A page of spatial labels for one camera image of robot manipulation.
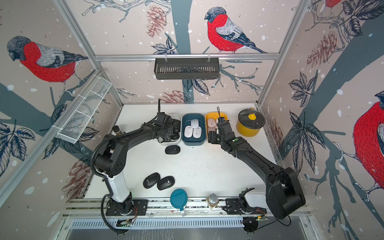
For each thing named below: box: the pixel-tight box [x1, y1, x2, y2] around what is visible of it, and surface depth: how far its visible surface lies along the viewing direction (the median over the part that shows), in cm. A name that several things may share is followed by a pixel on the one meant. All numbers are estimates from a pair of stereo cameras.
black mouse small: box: [171, 132, 180, 140], surface depth 100 cm
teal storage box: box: [181, 113, 207, 146], surface depth 103 cm
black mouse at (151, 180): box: [143, 172, 161, 189], surface depth 83 cm
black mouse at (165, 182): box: [157, 176, 175, 191], surface depth 81 cm
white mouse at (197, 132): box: [193, 126, 202, 139], surface depth 103 cm
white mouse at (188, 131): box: [184, 125, 193, 138], surface depth 103 cm
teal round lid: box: [170, 188, 189, 217], surface depth 71 cm
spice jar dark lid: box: [112, 125, 120, 133], surface depth 97 cm
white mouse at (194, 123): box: [191, 118, 199, 129], surface depth 106 cm
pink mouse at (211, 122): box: [207, 118, 216, 128], surface depth 103 cm
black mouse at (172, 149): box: [164, 145, 181, 155], surface depth 94 cm
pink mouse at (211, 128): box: [207, 126, 217, 133], surface depth 103 cm
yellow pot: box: [236, 107, 266, 137], surface depth 97 cm
